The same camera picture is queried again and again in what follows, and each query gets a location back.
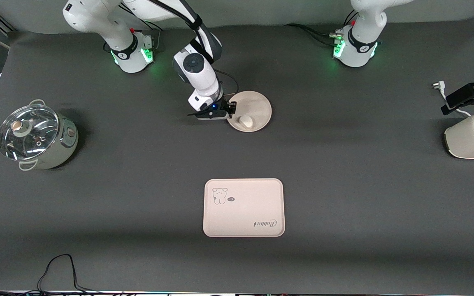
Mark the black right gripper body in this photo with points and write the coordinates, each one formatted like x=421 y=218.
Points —
x=221 y=105

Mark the white steamed bun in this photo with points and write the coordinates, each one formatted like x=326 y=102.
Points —
x=246 y=121

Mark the round beige plate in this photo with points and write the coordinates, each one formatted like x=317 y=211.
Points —
x=257 y=107

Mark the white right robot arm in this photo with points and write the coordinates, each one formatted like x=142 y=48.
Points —
x=196 y=63

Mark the beige rectangular rabbit tray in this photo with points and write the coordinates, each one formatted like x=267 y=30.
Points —
x=249 y=209

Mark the cream toaster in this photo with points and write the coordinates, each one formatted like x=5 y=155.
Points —
x=467 y=139

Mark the cream electric cooking pot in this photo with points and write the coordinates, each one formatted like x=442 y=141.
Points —
x=63 y=148

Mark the glass pot lid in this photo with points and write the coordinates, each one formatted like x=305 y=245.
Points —
x=23 y=135

